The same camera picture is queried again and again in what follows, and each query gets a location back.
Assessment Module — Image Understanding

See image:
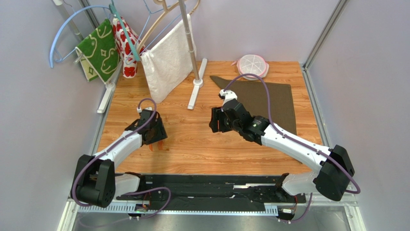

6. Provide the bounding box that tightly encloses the teal hanger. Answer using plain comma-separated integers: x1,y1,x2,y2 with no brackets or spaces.
109,0,140,63

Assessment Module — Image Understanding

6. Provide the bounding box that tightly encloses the brown cloth napkin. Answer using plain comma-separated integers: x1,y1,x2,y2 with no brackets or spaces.
229,79,297,135

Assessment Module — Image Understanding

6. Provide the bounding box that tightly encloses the green patterned towel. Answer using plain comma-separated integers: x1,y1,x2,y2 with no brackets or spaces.
75,19,120,84

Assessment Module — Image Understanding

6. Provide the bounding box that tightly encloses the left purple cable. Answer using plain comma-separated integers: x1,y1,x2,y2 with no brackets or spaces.
71,98,172,222

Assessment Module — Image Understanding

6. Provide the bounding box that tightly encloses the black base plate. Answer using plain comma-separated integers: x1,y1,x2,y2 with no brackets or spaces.
118,174,307,212

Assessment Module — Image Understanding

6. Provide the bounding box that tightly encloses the purple cable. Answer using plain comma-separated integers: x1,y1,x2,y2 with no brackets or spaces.
71,98,172,222
222,73,361,224

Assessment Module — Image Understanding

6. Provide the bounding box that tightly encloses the red white patterned cloth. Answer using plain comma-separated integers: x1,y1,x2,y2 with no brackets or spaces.
112,17,141,78

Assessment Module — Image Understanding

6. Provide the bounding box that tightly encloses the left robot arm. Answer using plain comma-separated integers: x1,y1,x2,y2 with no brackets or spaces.
70,108,167,208

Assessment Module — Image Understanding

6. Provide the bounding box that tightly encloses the light blue hanger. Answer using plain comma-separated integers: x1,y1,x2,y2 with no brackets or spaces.
48,0,112,69

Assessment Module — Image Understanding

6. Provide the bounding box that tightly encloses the white towel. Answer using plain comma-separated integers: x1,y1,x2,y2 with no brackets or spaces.
141,20,192,103

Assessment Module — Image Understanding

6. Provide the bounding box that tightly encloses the orange plastic fork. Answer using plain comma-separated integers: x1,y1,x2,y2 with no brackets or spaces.
157,141,163,150

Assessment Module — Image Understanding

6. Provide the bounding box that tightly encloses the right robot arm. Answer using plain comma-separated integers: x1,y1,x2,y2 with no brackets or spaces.
209,100,355,201

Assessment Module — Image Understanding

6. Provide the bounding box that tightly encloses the aluminium frame rail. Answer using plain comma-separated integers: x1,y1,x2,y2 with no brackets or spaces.
302,0,349,70

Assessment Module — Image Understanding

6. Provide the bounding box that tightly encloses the metal drying rack stand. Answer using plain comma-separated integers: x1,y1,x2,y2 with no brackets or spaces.
178,0,207,110

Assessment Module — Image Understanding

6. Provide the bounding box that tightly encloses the white pink lidded container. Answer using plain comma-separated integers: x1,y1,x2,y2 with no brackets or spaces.
236,54,269,78

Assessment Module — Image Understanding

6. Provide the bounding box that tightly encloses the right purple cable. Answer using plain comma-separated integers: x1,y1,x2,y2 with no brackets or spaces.
222,73,361,224

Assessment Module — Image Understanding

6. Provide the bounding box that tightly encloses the beige wooden hanger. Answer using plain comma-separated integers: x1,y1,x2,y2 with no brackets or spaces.
137,0,188,51

